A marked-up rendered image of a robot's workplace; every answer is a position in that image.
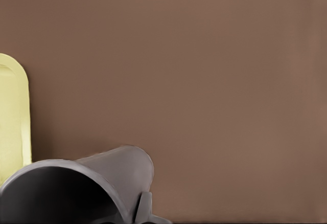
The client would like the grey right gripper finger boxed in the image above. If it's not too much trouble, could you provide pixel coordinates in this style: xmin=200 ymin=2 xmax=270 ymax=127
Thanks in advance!
xmin=133 ymin=190 xmax=175 ymax=224

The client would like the white IKEA cup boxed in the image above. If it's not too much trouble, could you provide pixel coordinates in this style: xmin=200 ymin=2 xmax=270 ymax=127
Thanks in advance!
xmin=0 ymin=144 xmax=155 ymax=224

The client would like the pale yellow tray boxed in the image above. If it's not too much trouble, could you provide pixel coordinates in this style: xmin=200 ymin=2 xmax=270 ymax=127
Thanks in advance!
xmin=0 ymin=53 xmax=33 ymax=187

